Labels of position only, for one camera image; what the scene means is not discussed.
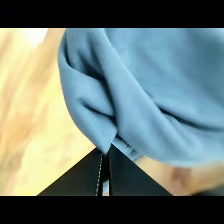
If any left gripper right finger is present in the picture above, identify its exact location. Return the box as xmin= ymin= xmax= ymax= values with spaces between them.
xmin=108 ymin=143 xmax=173 ymax=197

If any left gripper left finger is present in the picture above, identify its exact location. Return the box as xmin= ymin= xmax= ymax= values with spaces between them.
xmin=37 ymin=147 xmax=110 ymax=197

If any blue T-shirt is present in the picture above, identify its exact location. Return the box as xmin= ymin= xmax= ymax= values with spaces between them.
xmin=57 ymin=27 xmax=224 ymax=168

